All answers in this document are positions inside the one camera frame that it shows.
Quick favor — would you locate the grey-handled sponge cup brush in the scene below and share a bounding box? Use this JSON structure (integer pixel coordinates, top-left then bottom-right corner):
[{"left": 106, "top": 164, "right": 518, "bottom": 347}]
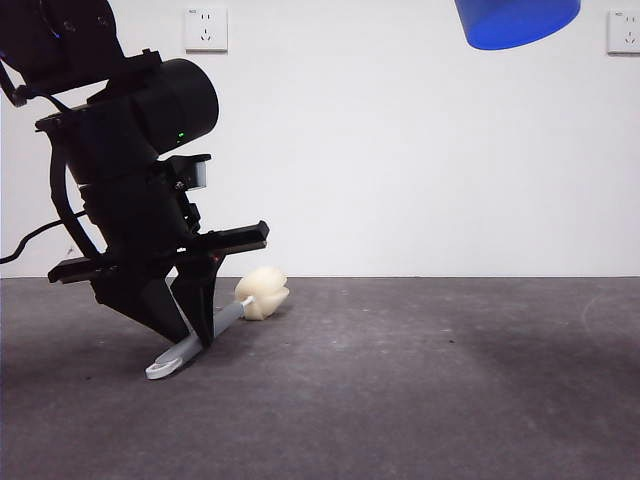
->
[{"left": 144, "top": 264, "right": 290, "bottom": 381}]

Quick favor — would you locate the blue ribbed plastic cup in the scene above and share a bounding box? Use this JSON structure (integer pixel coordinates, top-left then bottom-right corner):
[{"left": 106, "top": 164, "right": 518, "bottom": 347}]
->
[{"left": 453, "top": 0, "right": 582, "bottom": 51}]

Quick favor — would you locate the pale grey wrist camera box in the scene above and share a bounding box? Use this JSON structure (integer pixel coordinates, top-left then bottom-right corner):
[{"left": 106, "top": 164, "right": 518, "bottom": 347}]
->
[{"left": 167, "top": 153, "right": 212, "bottom": 192}]

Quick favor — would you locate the black cable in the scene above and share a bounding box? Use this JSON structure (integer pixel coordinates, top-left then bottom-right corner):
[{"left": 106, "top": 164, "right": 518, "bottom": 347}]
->
[{"left": 0, "top": 209, "right": 96, "bottom": 265}]

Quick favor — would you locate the white wall socket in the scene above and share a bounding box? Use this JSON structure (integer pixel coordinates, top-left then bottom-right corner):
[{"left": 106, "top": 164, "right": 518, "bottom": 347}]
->
[
  {"left": 607, "top": 9, "right": 640, "bottom": 55},
  {"left": 184, "top": 5, "right": 229, "bottom": 53}
]

